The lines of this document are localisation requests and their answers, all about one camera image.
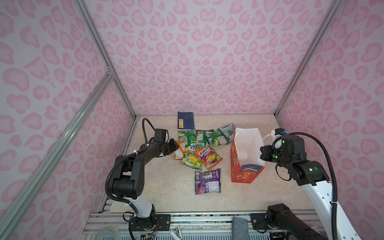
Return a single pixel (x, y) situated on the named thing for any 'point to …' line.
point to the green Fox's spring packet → (194, 147)
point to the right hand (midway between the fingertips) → (260, 147)
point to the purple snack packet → (207, 181)
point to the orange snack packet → (179, 152)
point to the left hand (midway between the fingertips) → (179, 144)
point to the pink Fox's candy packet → (209, 157)
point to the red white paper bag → (248, 155)
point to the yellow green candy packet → (190, 159)
